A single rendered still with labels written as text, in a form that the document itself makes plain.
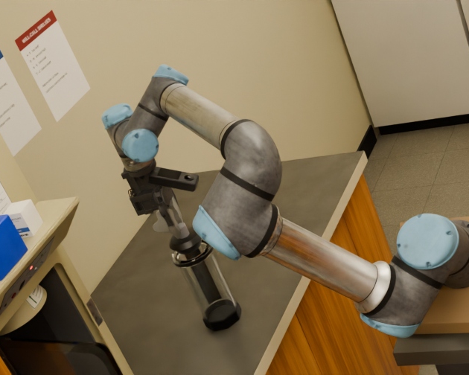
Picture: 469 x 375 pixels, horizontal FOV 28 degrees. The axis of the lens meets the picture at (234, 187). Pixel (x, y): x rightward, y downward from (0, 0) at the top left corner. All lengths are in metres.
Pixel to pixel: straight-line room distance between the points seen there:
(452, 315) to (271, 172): 0.59
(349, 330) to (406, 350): 0.70
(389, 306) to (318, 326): 0.73
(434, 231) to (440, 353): 0.32
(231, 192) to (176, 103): 0.32
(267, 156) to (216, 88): 1.90
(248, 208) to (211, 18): 2.02
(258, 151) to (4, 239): 0.52
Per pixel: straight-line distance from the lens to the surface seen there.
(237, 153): 1.76
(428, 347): 2.13
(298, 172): 2.98
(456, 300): 2.12
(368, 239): 3.00
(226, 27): 3.80
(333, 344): 2.72
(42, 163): 2.78
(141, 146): 2.05
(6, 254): 1.87
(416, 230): 1.93
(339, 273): 1.87
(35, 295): 2.12
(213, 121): 1.87
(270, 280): 2.52
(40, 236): 1.94
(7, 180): 2.04
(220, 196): 1.75
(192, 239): 2.29
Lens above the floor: 2.30
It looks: 26 degrees down
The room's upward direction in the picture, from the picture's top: 23 degrees counter-clockwise
